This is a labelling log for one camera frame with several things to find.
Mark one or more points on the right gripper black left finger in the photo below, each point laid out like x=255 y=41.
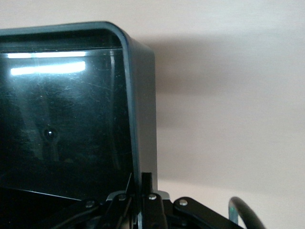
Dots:
x=114 y=210

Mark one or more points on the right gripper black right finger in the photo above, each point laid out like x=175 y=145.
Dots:
x=155 y=210

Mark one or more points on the black plastic box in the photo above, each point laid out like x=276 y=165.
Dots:
x=71 y=107

